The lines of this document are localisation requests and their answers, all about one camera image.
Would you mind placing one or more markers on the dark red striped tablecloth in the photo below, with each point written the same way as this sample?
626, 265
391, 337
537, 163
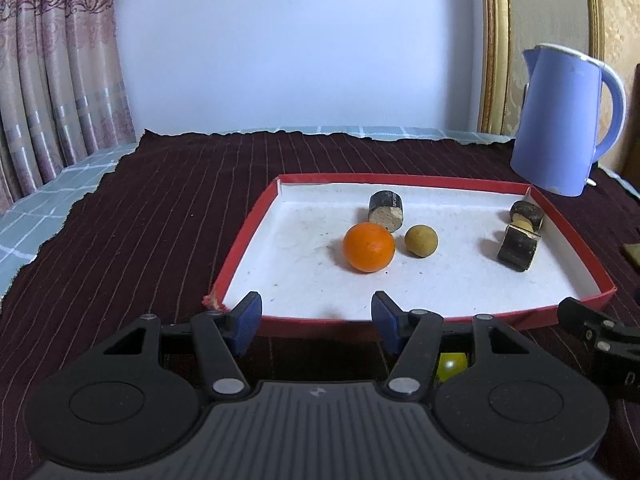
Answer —
125, 240

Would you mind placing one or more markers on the orange tangerine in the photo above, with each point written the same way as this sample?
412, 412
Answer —
369, 248

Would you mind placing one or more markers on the gold wall moulding strip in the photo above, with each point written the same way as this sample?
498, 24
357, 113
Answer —
593, 10
495, 45

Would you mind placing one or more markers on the blue electric kettle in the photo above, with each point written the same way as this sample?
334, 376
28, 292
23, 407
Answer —
560, 125

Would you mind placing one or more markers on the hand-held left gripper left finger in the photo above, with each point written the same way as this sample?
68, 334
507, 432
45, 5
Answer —
247, 321

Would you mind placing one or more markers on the pink patterned curtain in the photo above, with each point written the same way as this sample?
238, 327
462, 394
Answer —
50, 85

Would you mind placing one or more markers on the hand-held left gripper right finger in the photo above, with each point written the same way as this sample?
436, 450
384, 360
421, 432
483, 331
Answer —
387, 322

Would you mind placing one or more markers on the red cardboard box tray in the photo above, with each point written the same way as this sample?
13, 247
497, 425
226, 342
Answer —
310, 260

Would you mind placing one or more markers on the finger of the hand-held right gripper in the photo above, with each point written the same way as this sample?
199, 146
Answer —
582, 317

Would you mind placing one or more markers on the yellow-green tangerine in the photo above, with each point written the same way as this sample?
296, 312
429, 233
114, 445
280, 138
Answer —
451, 367

